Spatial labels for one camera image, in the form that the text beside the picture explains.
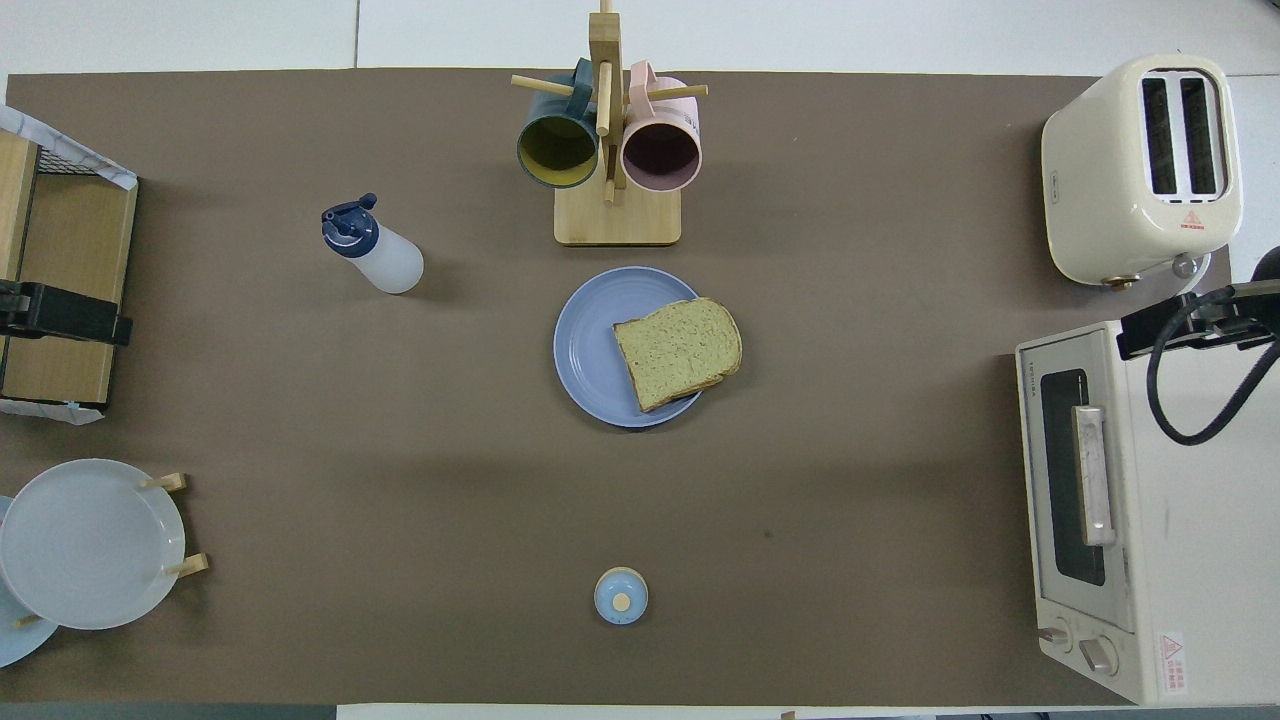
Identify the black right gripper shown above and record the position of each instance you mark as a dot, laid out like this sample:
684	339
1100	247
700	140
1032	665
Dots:
1245	312

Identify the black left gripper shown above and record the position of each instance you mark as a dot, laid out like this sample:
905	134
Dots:
15	308

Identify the translucent bottle with blue cap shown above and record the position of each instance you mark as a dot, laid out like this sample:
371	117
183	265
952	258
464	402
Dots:
385	260

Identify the brown bread slice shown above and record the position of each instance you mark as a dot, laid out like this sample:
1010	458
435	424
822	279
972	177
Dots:
680	350

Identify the pale grey plate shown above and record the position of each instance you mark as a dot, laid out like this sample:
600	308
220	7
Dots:
80	540

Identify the wooden plate rack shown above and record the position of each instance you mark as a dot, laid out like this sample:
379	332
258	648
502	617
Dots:
190	565

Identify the light blue plate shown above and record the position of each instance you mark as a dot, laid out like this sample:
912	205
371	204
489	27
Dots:
15	645

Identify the blue round plate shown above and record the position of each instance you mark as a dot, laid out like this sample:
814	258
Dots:
585	350

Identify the wooden two-level shelf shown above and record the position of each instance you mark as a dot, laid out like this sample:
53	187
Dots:
70	240

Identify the cream two-slot toaster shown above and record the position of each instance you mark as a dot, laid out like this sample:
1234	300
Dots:
1100	180

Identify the white toaster oven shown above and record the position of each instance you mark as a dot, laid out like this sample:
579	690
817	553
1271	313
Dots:
1190	520

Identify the brown table mat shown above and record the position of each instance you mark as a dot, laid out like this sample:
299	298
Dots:
900	450

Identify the teal mug yellow inside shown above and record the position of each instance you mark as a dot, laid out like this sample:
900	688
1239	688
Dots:
557	150

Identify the pink ribbed mug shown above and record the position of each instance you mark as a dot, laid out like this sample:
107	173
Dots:
660	155

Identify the wooden mug tree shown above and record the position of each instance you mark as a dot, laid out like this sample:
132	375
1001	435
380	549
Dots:
618	220

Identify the small blue bell wooden knob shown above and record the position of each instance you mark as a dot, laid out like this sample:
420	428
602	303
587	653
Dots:
621	598

